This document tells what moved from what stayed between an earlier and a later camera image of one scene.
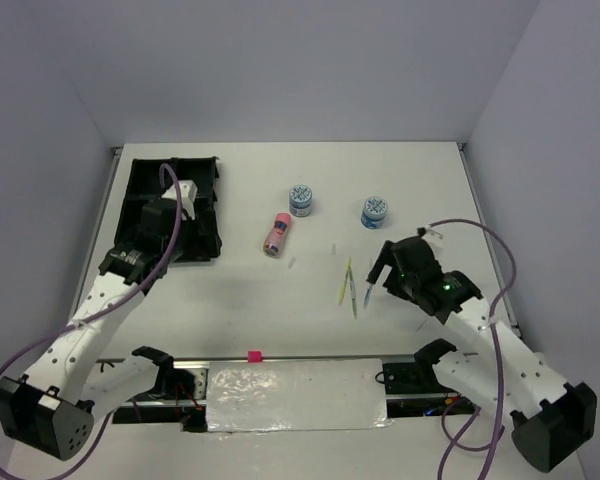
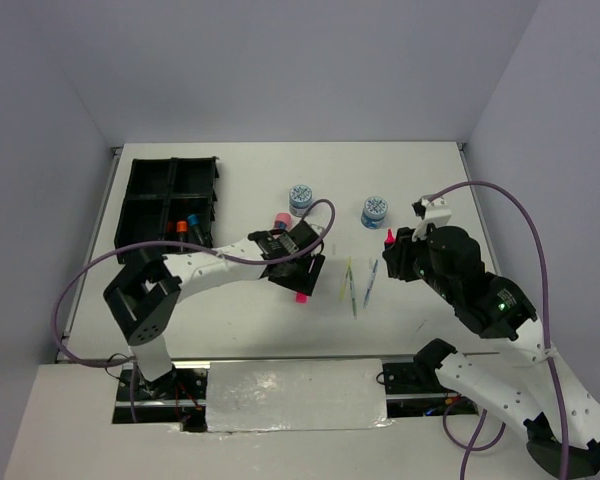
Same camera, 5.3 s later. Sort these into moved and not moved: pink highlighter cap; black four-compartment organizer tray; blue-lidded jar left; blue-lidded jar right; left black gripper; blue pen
Moved: left black gripper; pink highlighter cap
Not moved: blue pen; blue-lidded jar right; black four-compartment organizer tray; blue-lidded jar left
